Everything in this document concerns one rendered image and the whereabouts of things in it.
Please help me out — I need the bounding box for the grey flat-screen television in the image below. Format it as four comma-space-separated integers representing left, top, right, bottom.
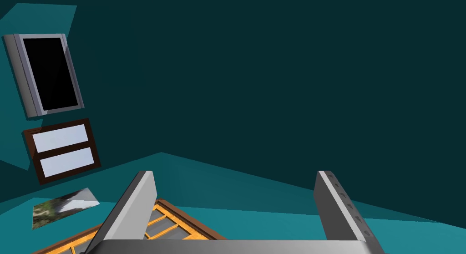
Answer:
2, 33, 86, 118

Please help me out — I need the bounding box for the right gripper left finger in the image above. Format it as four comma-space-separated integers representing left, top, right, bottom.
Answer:
94, 170, 158, 242

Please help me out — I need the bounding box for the brown-framed window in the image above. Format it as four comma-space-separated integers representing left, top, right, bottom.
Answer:
22, 118, 102, 185

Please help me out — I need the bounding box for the landscape wall picture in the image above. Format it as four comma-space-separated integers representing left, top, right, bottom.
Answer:
32, 187, 101, 231

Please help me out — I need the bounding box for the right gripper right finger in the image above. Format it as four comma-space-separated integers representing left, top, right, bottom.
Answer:
313, 170, 374, 242

